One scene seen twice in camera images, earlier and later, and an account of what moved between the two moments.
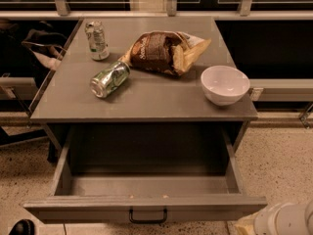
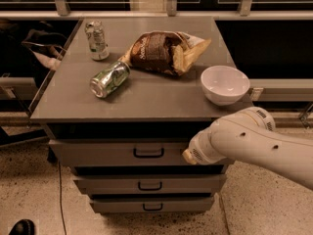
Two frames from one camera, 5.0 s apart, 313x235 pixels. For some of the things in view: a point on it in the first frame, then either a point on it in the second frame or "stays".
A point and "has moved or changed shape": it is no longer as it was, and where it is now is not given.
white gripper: (264, 221) to (198, 150)
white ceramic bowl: (224, 84) stays
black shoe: (22, 227) stays
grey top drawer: (145, 173) has moved or changed shape
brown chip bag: (165, 51) stays
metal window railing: (62, 9) stays
